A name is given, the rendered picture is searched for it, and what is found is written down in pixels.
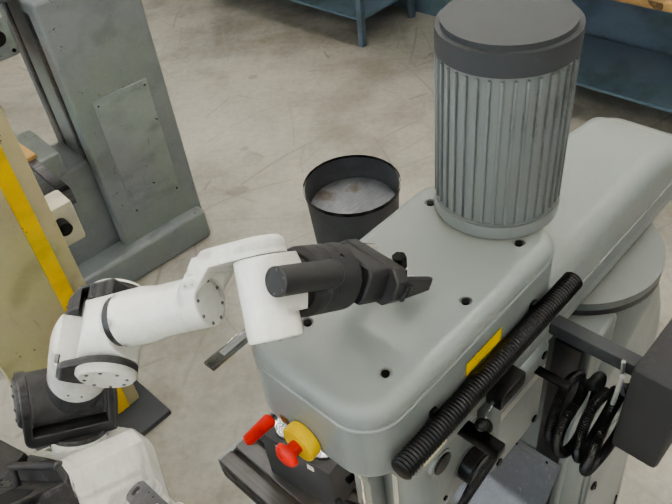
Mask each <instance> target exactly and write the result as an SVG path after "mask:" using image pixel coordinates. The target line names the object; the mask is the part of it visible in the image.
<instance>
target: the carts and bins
mask: <svg viewBox="0 0 672 504"><path fill-rule="evenodd" d="M396 172H397V173H396ZM397 174H398V175H397ZM399 177H400V174H399V173H398V171H397V169H396V168H395V167H394V166H393V165H392V164H390V163H389V162H387V161H385V160H383V159H380V158H377V157H373V156H367V155H347V156H341V157H337V158H333V159H331V160H328V161H325V162H323V163H322V164H320V165H318V166H316V167H315V168H314V169H313V170H312V171H310V173H309V174H308V175H307V177H306V178H305V181H304V183H303V193H304V185H305V195H304V196H306V197H305V199H306V201H307V204H308V208H309V213H310V217H311V221H312V225H313V229H314V233H315V237H316V241H317V244H320V243H330V242H337V243H340V242H342V241H344V240H347V239H358V240H360V239H361V238H363V237H364V236H365V235H366V234H368V233H369V232H370V231H371V230H373V229H374V228H375V227H376V226H378V225H379V224H380V223H381V222H383V221H384V220H385V219H386V218H388V217H389V216H390V215H391V214H393V213H394V212H395V211H396V210H398V209H399V192H400V188H401V183H400V181H401V179H400V181H399ZM305 183H306V184H305Z"/></svg>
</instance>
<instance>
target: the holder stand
mask: <svg viewBox="0 0 672 504"><path fill-rule="evenodd" d="M283 429H284V427H283V423H282V420H281V419H280V418H279V417H278V418H277V419H276V420H275V426H274V427H273V428H271V429H270V430H269V431H268V432H267V433H265V434H264V435H263V436H262V439H263V442H264V446H265V449H266V452H267V456H268V459H269V463H270V466H271V469H272V472H274V473H276V474H277V475H279V476H280V477H282V478H283V479H285V480H287V481H288V482H290V483H291V484H293V485H294V486H296V487H298V488H299V489H301V490H302V491H304V492H305V493H307V494H309V495H310V496H312V497H313V498H315V499H316V500H318V501H320V502H321V503H323V504H335V503H334V501H335V499H336V498H337V497H340V498H342V500H343V501H344V500H346V499H347V497H348V496H349V495H350V493H351V492H352V490H353V489H354V488H355V486H356V483H355V480H354V481H353V482H352V483H351V484H348V483H347V482H346V481H345V478H346V477H347V476H348V474H349V473H350V472H349V471H347V470H346V469H344V468H343V467H341V466H340V465H339V464H338V463H336V462H335V461H334V460H332V459H331V458H330V457H329V456H327V455H326V454H325V453H323V452H322V451H321V452H320V453H319V454H318V455H317V456H316V457H315V458H314V459H313V460H312V461H306V460H304V459H302V458H301V457H300V456H299V455H298V456H297V457H296V458H297V460H298V465H297V466H296V467H293V468H291V467H288V466H285V465H284V464H283V463H282V462H281V461H280V460H279V459H278V457H277V455H276V446H277V445H278V444H279V443H283V444H284V445H287V444H288V443H287V442H286V440H285V438H284V435H283Z"/></svg>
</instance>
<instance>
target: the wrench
mask: <svg viewBox="0 0 672 504"><path fill-rule="evenodd" d="M247 343H248V340H247V335H246V329H245V328H244V329H243V330H242V331H241V332H240V333H238V334H237V335H236V336H235V337H234V338H232V339H231V340H230V341H229V342H227V343H226V344H225V345H224V346H223V347H221V348H220V349H219V350H218V351H217V352H215V353H214V354H213V355H212V356H211V357H209V358H208V359H207V360H206V361H205V362H204V364H205V365H206V366H207V367H208V368H210V369H211V370H212V371H215V370H216V369H217V368H218V367H220V366H221V365H222V364H223V363H224V362H225V361H227V360H228V359H229V358H230V357H231V356H233V355H234V354H235V353H236V352H237V351H238V350H240V349H241V348H242V347H243V346H244V345H246V344H247Z"/></svg>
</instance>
